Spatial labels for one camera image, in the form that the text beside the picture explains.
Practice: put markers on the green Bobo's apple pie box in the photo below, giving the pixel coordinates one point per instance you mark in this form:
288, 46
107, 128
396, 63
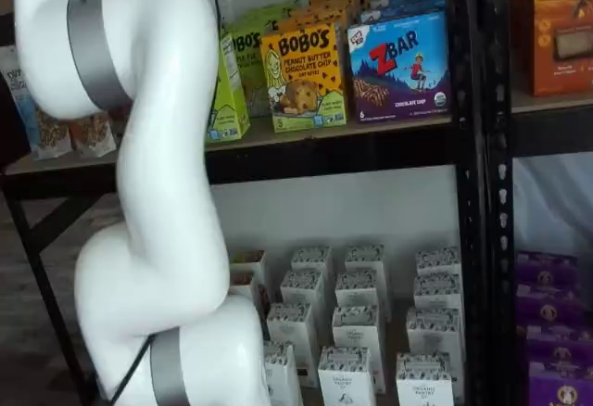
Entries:
280, 9
250, 67
259, 23
231, 109

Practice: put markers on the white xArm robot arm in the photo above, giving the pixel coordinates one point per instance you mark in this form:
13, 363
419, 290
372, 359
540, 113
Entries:
153, 146

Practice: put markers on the black metal shelf rack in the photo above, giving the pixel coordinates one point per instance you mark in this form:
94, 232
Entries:
324, 151

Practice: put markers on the wooden shelf board with snacks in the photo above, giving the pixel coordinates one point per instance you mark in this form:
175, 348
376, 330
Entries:
259, 138

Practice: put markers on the white floral print box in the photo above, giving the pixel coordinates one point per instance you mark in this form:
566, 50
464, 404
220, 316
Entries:
301, 290
280, 378
437, 292
437, 260
365, 257
356, 288
356, 329
289, 327
424, 383
345, 378
312, 260
435, 332

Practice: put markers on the orange Bobo's peanut butter box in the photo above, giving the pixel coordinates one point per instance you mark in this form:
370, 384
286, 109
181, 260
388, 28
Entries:
301, 77
310, 19
324, 3

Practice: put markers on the blue Zbar snack box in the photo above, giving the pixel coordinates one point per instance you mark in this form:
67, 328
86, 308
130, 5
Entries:
403, 7
398, 100

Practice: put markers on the white cartons on lower shelf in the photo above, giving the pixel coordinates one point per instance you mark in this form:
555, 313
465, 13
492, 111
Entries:
394, 332

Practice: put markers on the purple snack box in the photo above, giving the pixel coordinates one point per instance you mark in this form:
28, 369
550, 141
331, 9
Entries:
560, 350
551, 306
560, 389
546, 267

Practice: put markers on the large orange cereal box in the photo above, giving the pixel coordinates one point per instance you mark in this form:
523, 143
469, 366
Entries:
556, 72

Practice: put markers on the black metal neighbour rack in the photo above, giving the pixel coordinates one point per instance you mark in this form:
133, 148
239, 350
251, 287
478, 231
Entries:
502, 193

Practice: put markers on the orange label granola bag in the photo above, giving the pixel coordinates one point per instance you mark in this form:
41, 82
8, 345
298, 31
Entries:
92, 135

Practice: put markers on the blue label granola bag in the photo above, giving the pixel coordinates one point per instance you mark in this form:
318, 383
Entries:
51, 137

